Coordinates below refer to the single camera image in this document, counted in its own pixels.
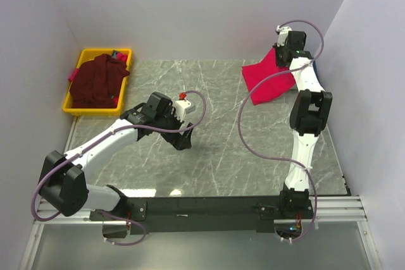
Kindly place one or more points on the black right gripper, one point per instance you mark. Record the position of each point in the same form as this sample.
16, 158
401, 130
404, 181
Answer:
278, 62

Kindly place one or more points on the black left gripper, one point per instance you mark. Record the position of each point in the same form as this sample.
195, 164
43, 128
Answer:
178, 141

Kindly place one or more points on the bright red t-shirt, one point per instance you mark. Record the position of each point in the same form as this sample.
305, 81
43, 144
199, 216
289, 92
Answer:
272, 88

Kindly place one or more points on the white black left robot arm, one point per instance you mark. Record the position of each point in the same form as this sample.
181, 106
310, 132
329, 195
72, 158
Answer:
63, 178

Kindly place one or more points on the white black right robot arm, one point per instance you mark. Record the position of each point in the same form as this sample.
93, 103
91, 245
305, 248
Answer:
308, 118

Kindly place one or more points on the folded blue printed t-shirt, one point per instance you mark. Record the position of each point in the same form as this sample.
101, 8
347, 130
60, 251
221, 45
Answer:
315, 69

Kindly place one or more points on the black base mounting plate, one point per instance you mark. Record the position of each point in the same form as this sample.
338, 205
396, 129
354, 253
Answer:
192, 214

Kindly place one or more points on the dark maroon t-shirt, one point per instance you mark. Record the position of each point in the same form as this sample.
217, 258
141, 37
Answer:
98, 83

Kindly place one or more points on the pink garment in bin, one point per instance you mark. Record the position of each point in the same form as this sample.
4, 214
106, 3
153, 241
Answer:
73, 75

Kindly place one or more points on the yellow plastic bin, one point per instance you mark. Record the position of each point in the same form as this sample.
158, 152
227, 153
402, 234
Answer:
125, 55

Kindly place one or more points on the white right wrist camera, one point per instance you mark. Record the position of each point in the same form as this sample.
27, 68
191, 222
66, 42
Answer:
282, 32

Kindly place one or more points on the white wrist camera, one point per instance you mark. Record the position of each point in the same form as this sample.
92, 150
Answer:
183, 108
282, 32

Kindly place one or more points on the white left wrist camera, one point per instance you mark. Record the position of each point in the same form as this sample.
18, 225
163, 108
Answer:
183, 108

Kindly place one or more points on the aluminium frame rail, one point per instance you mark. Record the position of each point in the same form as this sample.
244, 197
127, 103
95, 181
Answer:
330, 209

